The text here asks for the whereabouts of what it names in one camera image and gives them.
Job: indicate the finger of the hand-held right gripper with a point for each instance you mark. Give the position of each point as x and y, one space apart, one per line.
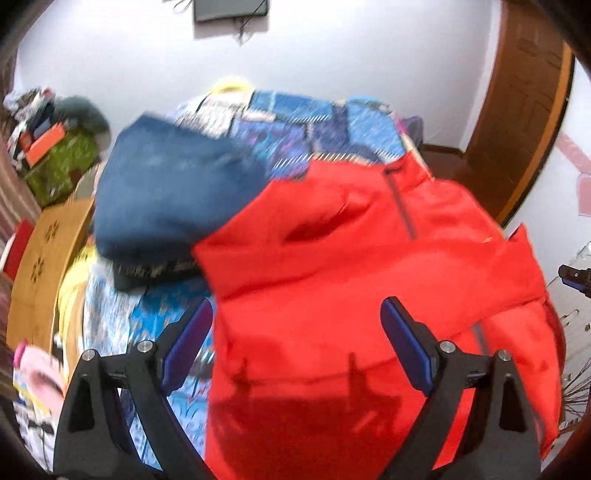
577 277

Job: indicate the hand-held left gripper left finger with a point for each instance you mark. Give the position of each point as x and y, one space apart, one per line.
184 350

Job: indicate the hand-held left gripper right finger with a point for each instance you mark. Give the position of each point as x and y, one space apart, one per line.
408 346

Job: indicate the red jacket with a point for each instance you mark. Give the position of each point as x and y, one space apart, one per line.
323 277

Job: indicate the folded black garment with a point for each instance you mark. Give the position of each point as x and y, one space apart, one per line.
138 274

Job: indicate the yellow cloth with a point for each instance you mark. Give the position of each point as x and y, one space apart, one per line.
69 286

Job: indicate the pink soft item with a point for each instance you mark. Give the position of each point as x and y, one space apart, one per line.
39 374

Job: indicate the folded blue garment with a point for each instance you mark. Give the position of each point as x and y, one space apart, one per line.
175 194

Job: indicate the cardboard box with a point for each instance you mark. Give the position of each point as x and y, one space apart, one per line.
46 258

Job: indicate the brown wooden door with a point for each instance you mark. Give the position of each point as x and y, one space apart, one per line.
521 106

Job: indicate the red flat box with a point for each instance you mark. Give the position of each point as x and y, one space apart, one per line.
18 244

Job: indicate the green cloth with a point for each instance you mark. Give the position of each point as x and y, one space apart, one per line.
69 157

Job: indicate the striped curtain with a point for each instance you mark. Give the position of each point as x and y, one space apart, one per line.
14 198

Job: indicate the blue patchwork blanket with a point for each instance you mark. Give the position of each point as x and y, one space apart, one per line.
286 134

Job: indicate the orange box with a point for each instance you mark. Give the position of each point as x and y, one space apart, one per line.
44 145

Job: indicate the dark grey cushion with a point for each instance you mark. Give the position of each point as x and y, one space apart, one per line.
83 113

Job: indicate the yellow plastic basket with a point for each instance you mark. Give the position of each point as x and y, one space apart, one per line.
231 85

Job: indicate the pile of small clutter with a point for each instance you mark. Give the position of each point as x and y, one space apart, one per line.
27 108

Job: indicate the pink wall sticker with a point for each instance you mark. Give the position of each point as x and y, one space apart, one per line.
584 184

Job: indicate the wall television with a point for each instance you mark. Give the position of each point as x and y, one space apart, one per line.
231 9

